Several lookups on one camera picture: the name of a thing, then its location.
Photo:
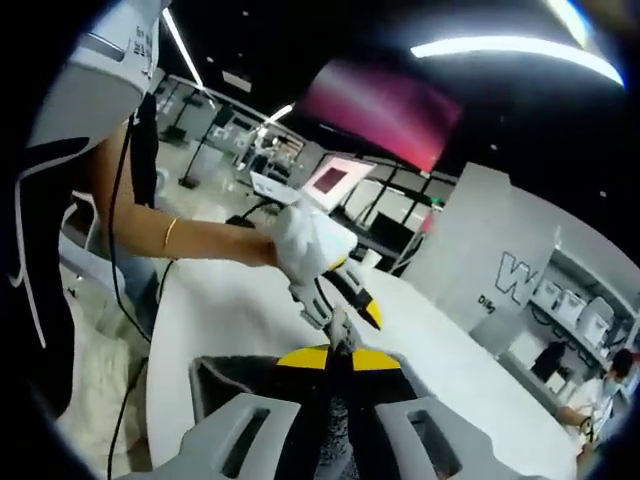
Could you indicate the grey towel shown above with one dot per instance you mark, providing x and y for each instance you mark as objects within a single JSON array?
[{"x": 340, "y": 325}]

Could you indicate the white paper cup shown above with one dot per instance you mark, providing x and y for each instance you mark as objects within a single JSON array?
[{"x": 371, "y": 258}]

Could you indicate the white laptop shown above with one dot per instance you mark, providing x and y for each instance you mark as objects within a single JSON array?
[{"x": 335, "y": 182}]

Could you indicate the black monitor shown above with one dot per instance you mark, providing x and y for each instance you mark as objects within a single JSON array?
[{"x": 392, "y": 231}]

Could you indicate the white crumpled cloth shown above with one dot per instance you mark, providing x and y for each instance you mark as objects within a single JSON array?
[{"x": 100, "y": 380}]

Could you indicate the black floor stand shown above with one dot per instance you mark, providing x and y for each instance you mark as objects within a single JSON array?
[{"x": 192, "y": 172}]

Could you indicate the black hanging jacket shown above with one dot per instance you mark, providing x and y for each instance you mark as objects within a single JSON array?
[{"x": 548, "y": 361}]

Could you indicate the white storage box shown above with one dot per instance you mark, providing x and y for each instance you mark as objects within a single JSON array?
[
  {"x": 549, "y": 295},
  {"x": 571, "y": 309},
  {"x": 598, "y": 322}
]

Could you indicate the grey metal shelf rack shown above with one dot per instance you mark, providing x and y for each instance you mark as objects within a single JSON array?
[{"x": 590, "y": 272}]

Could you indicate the ceiling light strip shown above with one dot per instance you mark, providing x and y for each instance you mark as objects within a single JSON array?
[{"x": 500, "y": 45}]

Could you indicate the person's black shirt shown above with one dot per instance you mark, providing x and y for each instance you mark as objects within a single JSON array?
[{"x": 45, "y": 225}]

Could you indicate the white chest-worn device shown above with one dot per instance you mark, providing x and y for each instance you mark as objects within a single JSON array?
[{"x": 95, "y": 75}]

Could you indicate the large red wall screen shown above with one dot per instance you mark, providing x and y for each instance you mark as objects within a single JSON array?
[{"x": 380, "y": 115}]

